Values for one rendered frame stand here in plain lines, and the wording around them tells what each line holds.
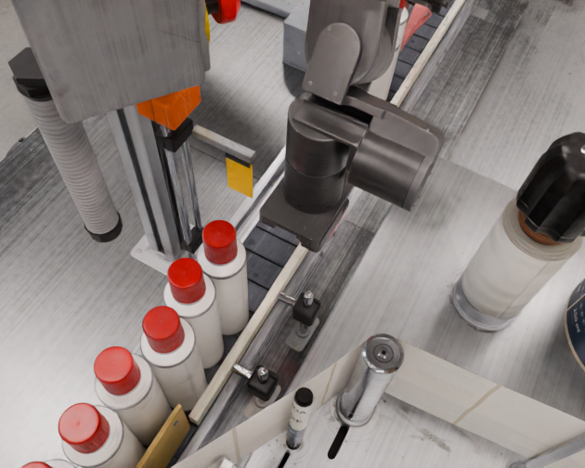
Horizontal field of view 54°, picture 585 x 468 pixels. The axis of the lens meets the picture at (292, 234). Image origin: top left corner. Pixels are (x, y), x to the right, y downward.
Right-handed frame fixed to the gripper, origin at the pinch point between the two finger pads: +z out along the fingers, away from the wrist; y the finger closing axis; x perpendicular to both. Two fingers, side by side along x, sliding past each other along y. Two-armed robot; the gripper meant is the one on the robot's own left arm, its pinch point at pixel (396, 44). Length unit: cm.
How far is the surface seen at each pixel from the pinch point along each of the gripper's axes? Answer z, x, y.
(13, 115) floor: 68, 66, -130
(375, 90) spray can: 6.9, -13.7, 2.3
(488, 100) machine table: 3.0, 13.0, 17.2
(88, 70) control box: 8, -70, -3
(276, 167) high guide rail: 19.8, -27.5, -3.6
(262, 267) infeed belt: 32.6, -30.0, 0.2
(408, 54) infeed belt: 0.7, 8.1, 1.2
